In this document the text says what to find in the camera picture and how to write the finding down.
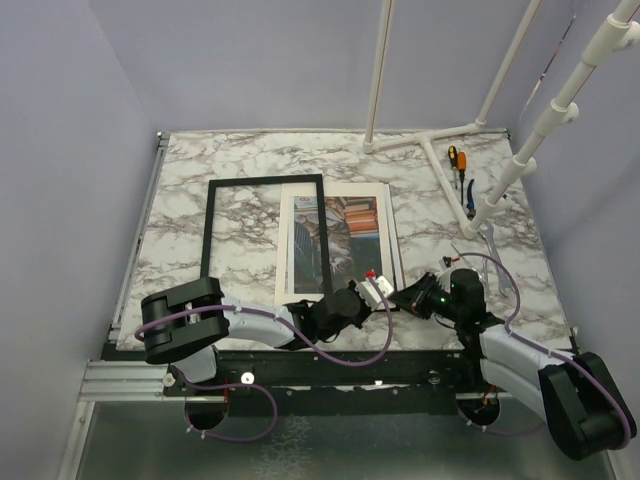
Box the silver wrench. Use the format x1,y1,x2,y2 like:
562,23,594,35
479,221,514,298

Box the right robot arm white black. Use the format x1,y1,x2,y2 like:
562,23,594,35
390,269,637,460

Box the white PVC pipe stand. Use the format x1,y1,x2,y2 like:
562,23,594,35
362,1,541,239

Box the photo with white mat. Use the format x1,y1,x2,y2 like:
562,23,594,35
275,183,395,304

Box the orange handle screwdriver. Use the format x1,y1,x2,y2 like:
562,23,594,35
456,151,467,190

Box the aluminium rail left edge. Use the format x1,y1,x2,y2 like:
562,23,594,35
109,132,171,331

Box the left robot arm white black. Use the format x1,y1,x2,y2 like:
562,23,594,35
134,277,382,395

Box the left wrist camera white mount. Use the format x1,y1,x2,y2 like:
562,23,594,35
355,270,395,310

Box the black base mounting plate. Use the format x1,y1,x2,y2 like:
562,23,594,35
163,350,490,417

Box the blue handle pliers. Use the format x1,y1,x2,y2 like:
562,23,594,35
466,179,476,219

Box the black picture frame brown backing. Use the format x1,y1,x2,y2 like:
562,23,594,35
199,173,333,304

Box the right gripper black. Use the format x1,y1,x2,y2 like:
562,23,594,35
388,271,464,322

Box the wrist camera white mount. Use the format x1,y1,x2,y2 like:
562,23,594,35
437,256,461,289
355,270,395,310

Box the white PVC jointed pole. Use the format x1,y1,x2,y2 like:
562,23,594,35
461,0,639,239

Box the aluminium front extrusion rail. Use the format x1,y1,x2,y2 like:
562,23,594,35
79,361,167,402

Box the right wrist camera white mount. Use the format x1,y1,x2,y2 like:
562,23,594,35
437,256,461,289

